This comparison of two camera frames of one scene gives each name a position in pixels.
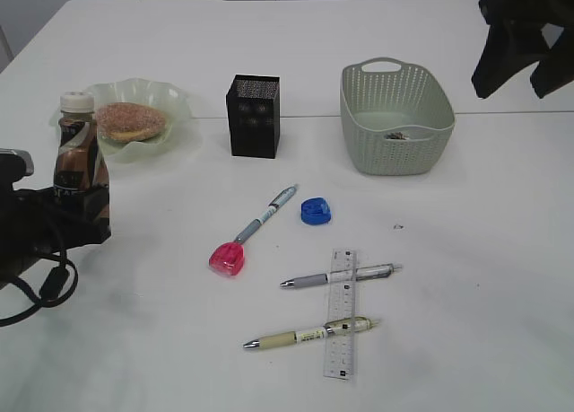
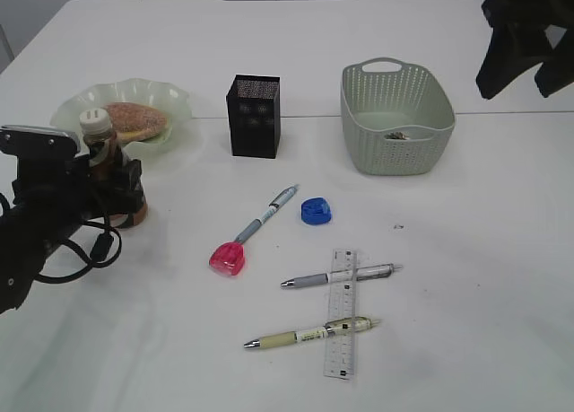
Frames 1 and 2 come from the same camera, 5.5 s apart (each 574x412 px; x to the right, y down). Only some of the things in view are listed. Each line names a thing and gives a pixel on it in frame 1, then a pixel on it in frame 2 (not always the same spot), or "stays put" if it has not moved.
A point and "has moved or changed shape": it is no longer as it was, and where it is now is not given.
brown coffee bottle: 81,166 has moved or changed shape
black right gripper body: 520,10 stays put
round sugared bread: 128,121 stays put
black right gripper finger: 552,74 stays put
